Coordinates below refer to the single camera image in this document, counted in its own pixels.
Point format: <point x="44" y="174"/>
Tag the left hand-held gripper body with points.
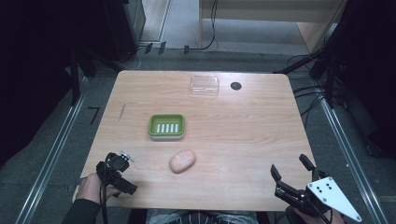
<point x="113" y="163"/>

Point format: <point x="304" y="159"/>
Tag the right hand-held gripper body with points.
<point x="327" y="193"/>

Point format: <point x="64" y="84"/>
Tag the pink soap bar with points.
<point x="182" y="161"/>

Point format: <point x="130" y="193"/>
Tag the green soap dish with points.
<point x="166" y="127"/>

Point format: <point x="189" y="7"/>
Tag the person's right hand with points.
<point x="337" y="219"/>

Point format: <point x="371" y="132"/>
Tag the person's left hand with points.
<point x="88" y="188"/>

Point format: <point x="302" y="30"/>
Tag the person's patterned clothing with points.
<point x="202" y="217"/>

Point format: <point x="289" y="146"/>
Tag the black table grommet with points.
<point x="236" y="86"/>

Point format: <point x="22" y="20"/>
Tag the clear plastic lid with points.
<point x="205" y="85"/>

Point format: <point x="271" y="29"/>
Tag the light wooden desk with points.
<point x="314" y="34"/>

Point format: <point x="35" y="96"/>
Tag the black cabinet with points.
<point x="124" y="28"/>

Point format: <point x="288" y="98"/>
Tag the metal floor rail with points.
<point x="53" y="149"/>
<point x="351" y="158"/>

